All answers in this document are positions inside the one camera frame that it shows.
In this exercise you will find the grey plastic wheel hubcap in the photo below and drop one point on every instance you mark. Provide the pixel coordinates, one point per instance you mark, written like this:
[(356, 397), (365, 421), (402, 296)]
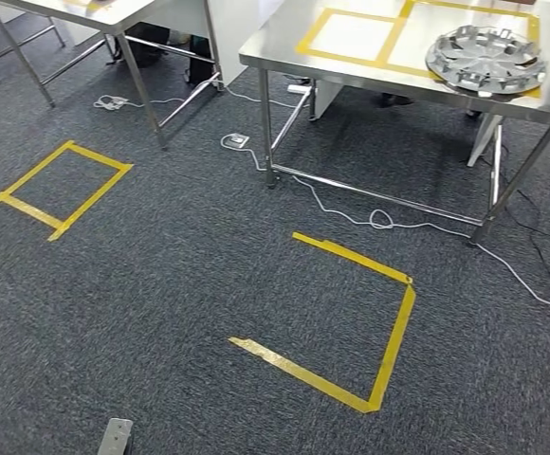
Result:
[(486, 63)]

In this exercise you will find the steel workbench table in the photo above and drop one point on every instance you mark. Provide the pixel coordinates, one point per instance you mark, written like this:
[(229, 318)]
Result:
[(279, 50), (128, 9)]

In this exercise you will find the grey floor socket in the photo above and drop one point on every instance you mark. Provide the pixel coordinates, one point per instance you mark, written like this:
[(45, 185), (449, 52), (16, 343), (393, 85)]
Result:
[(236, 140)]

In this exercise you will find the white power strip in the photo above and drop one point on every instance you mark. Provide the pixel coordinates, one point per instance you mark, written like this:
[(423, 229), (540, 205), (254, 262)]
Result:
[(298, 89)]

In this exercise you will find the white cabinet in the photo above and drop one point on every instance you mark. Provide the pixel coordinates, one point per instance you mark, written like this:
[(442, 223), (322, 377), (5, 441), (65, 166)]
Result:
[(237, 31)]

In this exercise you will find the black shoe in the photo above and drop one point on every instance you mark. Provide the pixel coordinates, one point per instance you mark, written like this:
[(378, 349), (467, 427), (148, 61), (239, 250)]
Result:
[(396, 100)]

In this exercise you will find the yellow tape grid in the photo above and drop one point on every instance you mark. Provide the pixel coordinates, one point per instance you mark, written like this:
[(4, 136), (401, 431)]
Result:
[(391, 41)]

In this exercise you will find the yellow tape frame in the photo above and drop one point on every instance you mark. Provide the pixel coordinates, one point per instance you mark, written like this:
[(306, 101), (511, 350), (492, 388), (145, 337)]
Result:
[(85, 4)]

